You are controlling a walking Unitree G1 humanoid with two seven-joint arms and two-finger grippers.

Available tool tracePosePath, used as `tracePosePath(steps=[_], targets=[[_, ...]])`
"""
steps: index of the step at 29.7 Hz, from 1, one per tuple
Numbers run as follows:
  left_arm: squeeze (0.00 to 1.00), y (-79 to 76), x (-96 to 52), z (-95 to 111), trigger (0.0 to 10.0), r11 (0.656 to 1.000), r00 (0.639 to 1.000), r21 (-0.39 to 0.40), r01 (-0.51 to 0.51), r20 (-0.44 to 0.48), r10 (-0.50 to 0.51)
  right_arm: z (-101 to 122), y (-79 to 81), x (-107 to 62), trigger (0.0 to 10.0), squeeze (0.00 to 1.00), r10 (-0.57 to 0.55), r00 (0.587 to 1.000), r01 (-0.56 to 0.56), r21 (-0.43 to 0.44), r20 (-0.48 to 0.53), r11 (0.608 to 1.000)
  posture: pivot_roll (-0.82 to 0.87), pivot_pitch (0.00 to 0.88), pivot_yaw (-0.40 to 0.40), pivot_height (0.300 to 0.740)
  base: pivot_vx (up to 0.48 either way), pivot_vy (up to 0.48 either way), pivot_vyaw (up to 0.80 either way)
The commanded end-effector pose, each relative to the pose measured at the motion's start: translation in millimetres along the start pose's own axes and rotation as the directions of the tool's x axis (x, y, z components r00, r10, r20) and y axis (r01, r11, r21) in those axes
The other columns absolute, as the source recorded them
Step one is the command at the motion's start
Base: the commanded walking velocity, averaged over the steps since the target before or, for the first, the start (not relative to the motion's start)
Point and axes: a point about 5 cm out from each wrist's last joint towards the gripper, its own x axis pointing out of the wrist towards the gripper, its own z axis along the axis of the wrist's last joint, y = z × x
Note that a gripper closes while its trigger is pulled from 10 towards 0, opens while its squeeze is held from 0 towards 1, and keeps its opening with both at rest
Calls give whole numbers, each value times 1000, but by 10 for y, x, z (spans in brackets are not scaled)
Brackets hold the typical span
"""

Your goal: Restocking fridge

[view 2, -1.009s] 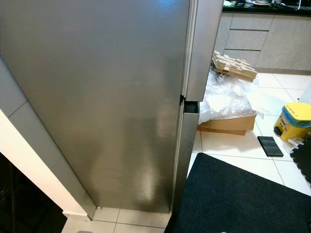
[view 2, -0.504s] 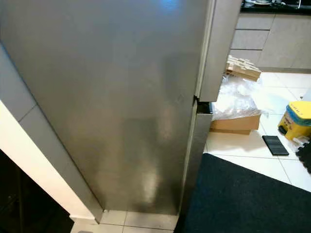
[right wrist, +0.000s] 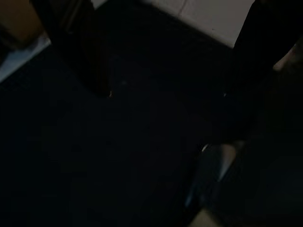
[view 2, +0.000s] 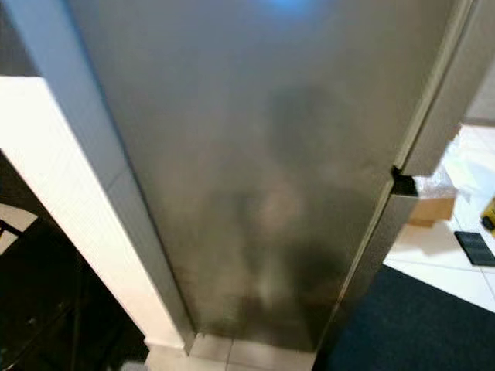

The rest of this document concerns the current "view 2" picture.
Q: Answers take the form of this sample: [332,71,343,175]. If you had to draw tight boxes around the stainless steel fridge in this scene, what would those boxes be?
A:
[39,0,495,358]

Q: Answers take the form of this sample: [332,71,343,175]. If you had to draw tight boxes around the brown cardboard box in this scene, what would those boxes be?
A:
[406,197,457,227]

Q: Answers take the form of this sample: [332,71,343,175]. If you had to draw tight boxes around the black floor mat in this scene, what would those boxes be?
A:
[317,267,495,371]

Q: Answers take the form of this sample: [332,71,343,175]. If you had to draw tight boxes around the clear bubble wrap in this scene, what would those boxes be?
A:
[414,172,457,200]

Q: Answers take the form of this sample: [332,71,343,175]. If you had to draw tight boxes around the black ribbed flat device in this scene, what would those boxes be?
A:
[455,230,495,267]

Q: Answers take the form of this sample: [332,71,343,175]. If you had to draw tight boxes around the yellow lidded container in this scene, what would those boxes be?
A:
[481,197,495,233]

